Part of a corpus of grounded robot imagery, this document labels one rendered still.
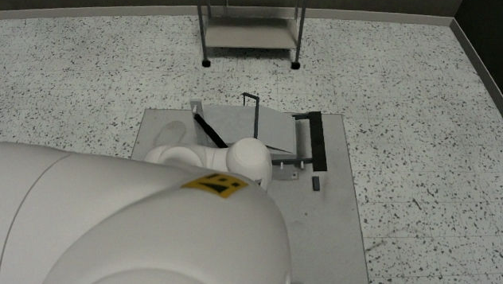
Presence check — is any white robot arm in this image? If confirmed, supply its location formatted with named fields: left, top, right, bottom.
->
left=0, top=138, right=291, bottom=284

